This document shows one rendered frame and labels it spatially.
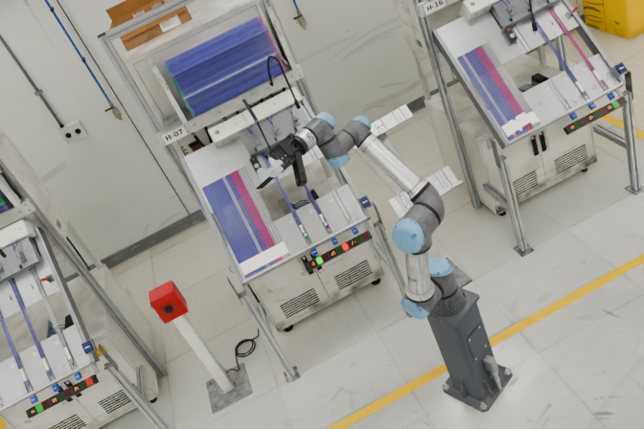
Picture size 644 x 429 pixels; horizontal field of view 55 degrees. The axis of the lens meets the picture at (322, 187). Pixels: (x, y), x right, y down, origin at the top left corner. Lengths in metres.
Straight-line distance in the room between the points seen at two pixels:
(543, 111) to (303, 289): 1.58
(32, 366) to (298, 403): 1.29
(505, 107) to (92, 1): 2.68
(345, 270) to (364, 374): 0.60
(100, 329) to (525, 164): 2.50
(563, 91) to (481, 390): 1.51
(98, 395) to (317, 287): 1.32
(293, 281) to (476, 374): 1.13
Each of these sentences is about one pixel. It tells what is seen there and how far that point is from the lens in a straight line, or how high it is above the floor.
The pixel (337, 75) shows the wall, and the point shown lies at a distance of 4.83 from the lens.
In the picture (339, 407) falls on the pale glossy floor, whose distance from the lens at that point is 3.25.
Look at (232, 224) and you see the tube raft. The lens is 3.04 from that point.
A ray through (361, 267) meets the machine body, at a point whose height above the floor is 0.19.
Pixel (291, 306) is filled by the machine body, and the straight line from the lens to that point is 3.56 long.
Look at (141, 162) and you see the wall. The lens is 4.77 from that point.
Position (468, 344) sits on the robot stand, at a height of 0.38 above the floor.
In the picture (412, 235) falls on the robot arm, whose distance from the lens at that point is 2.12.
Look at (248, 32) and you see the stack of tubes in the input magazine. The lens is 2.98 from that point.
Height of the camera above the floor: 2.50
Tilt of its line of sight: 32 degrees down
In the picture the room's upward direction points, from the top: 24 degrees counter-clockwise
